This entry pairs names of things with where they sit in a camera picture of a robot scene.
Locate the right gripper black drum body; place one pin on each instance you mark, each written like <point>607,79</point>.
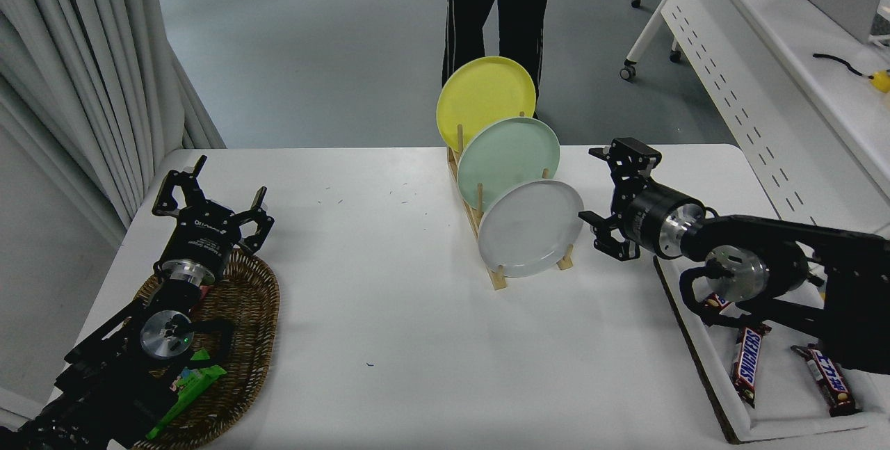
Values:
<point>646,220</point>

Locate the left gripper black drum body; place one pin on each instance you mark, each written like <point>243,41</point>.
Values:
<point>203,238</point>

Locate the grey plate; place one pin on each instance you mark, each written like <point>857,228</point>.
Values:
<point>530,231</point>

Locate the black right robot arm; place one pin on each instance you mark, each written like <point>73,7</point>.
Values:
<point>834,276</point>

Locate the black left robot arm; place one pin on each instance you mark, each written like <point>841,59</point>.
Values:
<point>104,380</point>

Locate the wooden plate rack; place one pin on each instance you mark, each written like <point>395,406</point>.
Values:
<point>496,277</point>

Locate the mint green plate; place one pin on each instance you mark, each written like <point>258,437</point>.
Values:
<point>505,158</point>

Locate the yellow plate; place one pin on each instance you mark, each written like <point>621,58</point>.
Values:
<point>481,92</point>

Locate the brown wicker basket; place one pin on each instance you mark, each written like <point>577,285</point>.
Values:
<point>247,325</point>

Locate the brown snack bar blue print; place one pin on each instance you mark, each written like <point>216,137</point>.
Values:
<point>716,302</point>
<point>827,380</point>

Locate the grey curtain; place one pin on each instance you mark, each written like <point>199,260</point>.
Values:
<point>83,74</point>

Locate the green snack packet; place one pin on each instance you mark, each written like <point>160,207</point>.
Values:
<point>191,387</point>

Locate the brown Snickers bar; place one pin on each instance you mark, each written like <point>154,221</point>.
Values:
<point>749,363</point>

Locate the white wheeled desk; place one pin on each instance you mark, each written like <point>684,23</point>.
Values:
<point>799,26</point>

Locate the white foam tray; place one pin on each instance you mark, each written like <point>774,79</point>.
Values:
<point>786,387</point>

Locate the yellow round object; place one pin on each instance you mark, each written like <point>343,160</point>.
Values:
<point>881,80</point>

